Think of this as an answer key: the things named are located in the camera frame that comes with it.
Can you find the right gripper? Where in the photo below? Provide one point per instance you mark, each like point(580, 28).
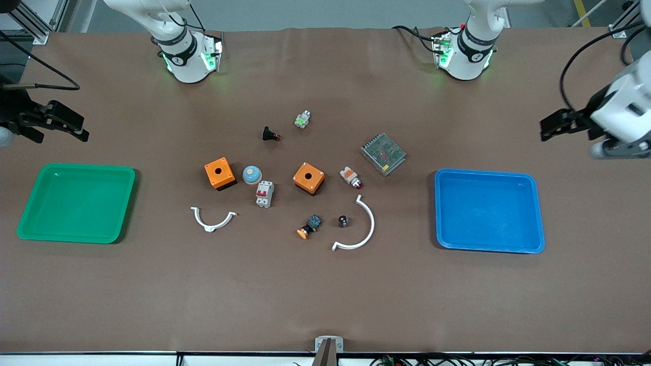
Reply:
point(15, 108)

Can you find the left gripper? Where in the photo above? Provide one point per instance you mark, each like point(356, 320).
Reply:
point(586, 116)

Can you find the white red circuit breaker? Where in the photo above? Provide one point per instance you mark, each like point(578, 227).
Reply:
point(264, 195)

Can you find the small black cylindrical capacitor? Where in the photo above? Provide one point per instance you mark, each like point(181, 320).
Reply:
point(343, 221)

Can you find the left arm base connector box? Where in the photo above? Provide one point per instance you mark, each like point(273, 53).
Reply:
point(442, 51)

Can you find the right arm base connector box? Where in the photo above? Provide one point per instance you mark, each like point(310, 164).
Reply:
point(213, 53)

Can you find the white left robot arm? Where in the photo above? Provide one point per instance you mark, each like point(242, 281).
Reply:
point(473, 66)

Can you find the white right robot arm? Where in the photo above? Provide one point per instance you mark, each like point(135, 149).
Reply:
point(188, 66)

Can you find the green plastic tray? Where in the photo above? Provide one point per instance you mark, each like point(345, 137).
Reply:
point(76, 203)

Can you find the blue plastic tray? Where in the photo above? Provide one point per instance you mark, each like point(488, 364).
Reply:
point(488, 213)

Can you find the orange button box black base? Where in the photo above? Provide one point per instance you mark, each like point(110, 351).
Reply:
point(225, 178)

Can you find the metal mesh power supply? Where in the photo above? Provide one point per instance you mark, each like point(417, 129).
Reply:
point(384, 154)

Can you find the small white curved clip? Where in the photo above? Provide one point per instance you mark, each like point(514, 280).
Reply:
point(208, 228)

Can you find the brown table mat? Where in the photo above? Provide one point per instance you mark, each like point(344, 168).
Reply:
point(152, 295)

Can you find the light blue dome buzzer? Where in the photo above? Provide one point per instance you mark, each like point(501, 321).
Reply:
point(252, 175)

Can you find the large white curved clip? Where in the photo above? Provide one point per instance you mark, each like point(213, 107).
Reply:
point(372, 223)

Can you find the orange white indicator lamp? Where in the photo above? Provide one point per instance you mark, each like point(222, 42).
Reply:
point(349, 175)

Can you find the green white contact block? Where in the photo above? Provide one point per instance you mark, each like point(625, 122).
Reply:
point(302, 120)

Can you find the orange push button blue block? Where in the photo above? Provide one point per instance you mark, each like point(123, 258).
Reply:
point(313, 222)

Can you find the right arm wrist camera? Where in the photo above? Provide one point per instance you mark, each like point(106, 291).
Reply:
point(5, 137)

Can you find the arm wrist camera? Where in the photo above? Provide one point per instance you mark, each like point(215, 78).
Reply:
point(5, 137)
point(620, 150)

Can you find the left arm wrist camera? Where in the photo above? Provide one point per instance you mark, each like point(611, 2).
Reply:
point(620, 150)

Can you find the black switch with red tip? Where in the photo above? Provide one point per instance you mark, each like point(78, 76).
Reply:
point(266, 133)

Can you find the metal table edge bracket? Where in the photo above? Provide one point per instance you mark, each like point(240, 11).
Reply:
point(337, 345)

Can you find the dark camera pole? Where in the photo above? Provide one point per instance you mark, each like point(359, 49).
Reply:
point(325, 358)

